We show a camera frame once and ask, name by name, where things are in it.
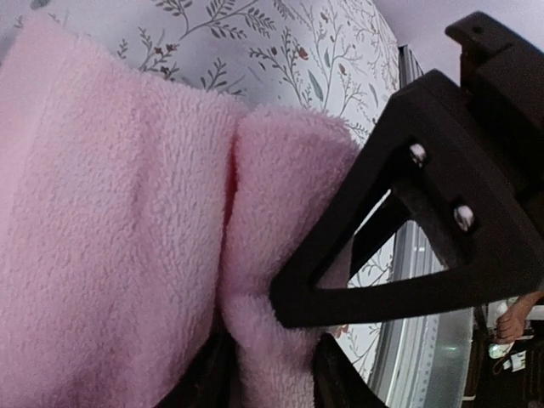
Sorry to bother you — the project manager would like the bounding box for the front aluminium rail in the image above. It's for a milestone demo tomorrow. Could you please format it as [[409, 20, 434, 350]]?
[[368, 45, 473, 408]]

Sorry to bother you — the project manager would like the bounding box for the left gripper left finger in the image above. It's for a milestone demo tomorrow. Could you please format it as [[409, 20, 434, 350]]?
[[156, 332, 235, 408]]

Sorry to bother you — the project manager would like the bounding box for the floral table mat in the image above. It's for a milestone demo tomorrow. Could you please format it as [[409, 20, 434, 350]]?
[[0, 0, 409, 383]]

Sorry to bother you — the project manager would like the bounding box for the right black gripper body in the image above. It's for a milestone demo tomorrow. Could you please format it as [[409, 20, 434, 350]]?
[[445, 11, 543, 202]]

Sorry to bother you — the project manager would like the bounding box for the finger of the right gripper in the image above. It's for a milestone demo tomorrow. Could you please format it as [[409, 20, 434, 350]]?
[[269, 71, 543, 328]]

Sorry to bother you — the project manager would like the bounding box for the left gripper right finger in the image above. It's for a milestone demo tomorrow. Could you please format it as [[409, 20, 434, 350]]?
[[314, 333, 387, 408]]

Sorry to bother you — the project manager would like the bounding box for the pink terry towel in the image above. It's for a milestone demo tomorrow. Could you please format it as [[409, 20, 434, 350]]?
[[1, 17, 358, 407]]

